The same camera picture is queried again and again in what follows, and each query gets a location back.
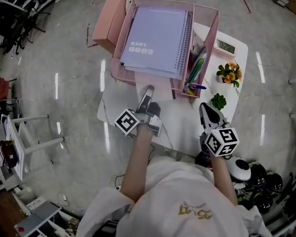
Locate blue pen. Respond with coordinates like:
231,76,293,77
188,83,207,91

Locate white floor cable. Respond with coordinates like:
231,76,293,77
56,191,70,207

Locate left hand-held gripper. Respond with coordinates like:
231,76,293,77
114,84,164,137

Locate pile of black helmets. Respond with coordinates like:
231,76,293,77
236,160,284,215

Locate white marble table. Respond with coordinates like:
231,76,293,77
97,23,249,158

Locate white round-legged stand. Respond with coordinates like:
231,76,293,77
0,114,65,180

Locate white and black helmet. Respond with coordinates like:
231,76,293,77
226,156,252,182

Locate small green succulent plant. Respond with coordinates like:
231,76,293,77
210,93,227,111

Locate white spiral notebook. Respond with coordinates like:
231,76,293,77
124,10,194,81

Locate white low cabinet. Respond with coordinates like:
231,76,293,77
13,194,80,237

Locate pink desk organizer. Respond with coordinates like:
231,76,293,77
110,0,221,99

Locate white digital clock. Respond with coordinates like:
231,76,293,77
213,31,238,57

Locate black office chairs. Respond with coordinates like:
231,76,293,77
0,6,51,56

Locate bundle of coloured pens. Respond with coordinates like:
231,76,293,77
184,52,208,96

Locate person's right forearm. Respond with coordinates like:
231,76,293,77
210,153,239,206

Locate dark red bag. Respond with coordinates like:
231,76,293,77
0,140,18,169

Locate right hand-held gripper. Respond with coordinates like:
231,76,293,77
199,102,240,157

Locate pale notebook with white lettering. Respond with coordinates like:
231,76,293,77
120,6,188,74

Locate pink box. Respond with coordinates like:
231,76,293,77
92,0,132,55

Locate person's left forearm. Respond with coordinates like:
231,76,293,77
119,125,154,203

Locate potted orange flowers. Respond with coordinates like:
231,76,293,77
216,61,244,89

